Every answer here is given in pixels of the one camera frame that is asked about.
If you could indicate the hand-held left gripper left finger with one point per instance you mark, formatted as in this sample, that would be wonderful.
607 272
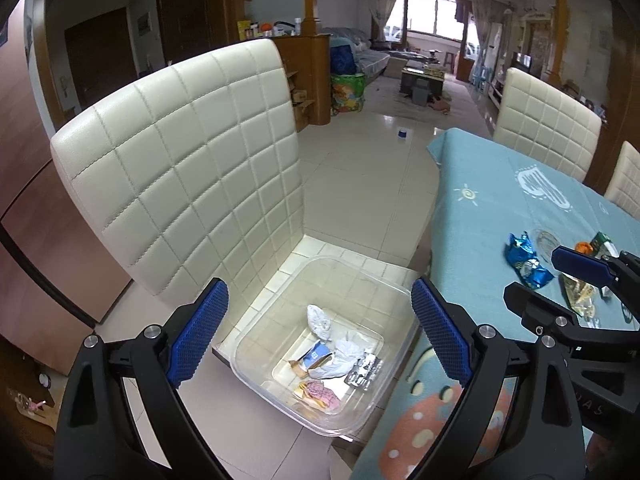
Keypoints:
200 330

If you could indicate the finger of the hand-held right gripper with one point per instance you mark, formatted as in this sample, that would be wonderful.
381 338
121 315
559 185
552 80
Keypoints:
545 310
580 262

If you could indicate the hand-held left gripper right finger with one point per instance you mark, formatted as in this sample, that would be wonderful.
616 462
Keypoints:
440 330

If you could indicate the orange peel piece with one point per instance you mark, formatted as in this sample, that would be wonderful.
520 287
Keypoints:
582 248

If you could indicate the green and white milk carton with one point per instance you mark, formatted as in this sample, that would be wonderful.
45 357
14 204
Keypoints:
602 242

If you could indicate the cream wrapper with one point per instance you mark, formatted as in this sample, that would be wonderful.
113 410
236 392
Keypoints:
580 295

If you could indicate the blue foil wrapper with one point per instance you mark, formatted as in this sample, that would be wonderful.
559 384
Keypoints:
522 255

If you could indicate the clear plastic bin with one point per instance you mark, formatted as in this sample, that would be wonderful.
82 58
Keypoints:
350 285

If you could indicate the white tissue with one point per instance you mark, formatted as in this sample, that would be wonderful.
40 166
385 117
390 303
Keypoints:
342 360

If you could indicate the small blue white carton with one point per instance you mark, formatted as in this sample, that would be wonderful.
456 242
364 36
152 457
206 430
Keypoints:
315 357

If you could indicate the small white paper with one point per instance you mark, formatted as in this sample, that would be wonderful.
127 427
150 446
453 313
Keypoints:
319 322

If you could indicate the pink wrapper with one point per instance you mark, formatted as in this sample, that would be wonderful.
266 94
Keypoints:
322 394

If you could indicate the person's right hand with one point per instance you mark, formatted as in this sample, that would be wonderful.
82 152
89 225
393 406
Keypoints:
600 460

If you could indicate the cream quilted dining chair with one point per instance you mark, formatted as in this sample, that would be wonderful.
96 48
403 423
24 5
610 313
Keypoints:
190 160
625 180
545 120

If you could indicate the brown glossy cabinet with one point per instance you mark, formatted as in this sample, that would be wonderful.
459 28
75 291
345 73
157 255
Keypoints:
40 260

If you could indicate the television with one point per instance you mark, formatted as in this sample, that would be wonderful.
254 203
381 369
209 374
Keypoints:
522 65

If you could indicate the pink toy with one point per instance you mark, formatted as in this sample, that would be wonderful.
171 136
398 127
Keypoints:
441 104

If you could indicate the white standing air conditioner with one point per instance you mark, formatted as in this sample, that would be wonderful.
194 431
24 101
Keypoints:
496 52

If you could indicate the wooden stool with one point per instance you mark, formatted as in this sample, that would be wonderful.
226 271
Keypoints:
449 62

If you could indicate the dark coffee table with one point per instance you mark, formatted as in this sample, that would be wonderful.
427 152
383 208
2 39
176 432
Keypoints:
422 75

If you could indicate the pile of cardboard boxes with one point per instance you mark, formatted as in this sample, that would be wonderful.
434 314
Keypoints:
300 100

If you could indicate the colourful printed bag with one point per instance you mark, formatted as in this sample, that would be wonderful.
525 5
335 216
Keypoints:
348 92

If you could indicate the patterned white curtain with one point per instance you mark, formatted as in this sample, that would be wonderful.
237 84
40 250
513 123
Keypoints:
487 15
380 7

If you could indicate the grey covered sofa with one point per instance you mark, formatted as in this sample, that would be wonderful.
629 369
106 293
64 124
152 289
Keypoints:
370 55

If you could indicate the large window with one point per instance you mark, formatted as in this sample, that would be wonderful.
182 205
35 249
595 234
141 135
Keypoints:
437 15

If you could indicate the blue bag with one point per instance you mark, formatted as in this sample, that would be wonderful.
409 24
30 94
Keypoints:
342 57

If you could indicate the wooden divider cabinet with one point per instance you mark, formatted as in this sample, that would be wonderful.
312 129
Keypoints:
312 60

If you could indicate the row of small containers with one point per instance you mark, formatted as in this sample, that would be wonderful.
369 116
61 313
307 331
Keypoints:
270 30

